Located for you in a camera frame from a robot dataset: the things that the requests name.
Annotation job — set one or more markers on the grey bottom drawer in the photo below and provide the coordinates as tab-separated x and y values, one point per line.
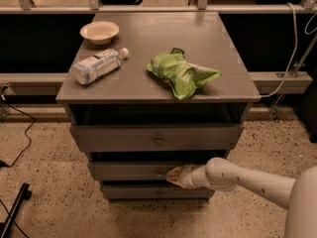
152	191

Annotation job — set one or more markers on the black metal stand leg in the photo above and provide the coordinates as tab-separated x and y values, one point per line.
23	194

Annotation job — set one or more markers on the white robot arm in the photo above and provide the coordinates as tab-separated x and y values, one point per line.
297	195

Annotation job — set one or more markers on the white ceramic bowl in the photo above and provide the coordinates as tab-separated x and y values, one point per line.
100	33

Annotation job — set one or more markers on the clear plastic water bottle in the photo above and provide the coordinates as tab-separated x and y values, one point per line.
88	70

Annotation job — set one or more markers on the grey wooden drawer cabinet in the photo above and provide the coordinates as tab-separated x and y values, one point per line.
132	96

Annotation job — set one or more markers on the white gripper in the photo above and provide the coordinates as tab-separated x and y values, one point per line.
187	178

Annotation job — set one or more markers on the metal railing frame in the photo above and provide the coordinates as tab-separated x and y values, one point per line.
95	6

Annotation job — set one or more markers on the grey top drawer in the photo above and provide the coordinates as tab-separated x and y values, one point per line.
144	138

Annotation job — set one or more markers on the green crumpled chip bag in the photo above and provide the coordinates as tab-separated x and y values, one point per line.
183	77

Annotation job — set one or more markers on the grey drawer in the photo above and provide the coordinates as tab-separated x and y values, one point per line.
132	170
144	138
152	191

